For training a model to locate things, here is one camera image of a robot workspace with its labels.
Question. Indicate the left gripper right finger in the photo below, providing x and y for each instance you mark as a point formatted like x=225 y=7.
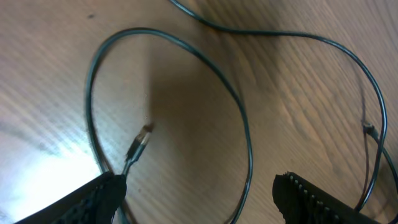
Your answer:
x=301 y=202

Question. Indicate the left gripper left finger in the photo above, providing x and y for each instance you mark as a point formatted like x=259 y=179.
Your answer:
x=94 y=202

